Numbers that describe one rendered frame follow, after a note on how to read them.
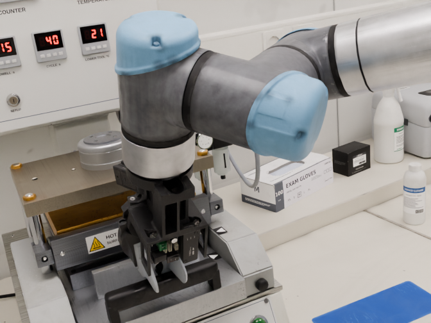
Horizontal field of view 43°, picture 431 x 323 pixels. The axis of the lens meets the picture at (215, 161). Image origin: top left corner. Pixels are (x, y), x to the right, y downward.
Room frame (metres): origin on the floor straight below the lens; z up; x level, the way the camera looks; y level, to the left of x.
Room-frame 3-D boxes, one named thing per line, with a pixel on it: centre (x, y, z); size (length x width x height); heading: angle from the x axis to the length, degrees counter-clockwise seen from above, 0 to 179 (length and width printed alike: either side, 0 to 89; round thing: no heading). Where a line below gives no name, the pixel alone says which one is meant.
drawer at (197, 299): (0.73, 0.14, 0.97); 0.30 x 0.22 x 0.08; 23
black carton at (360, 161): (1.41, -0.37, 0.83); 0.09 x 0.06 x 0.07; 122
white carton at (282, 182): (1.31, -0.18, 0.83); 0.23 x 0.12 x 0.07; 130
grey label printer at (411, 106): (1.55, -0.63, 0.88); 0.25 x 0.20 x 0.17; 22
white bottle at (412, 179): (1.15, -0.45, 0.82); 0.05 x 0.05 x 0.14
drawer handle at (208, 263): (0.60, 0.08, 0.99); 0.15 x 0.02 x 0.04; 113
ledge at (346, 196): (1.41, -0.36, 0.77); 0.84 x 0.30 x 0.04; 118
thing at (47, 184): (0.82, 0.16, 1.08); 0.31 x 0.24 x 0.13; 113
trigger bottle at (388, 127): (1.45, -0.50, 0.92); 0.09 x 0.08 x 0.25; 56
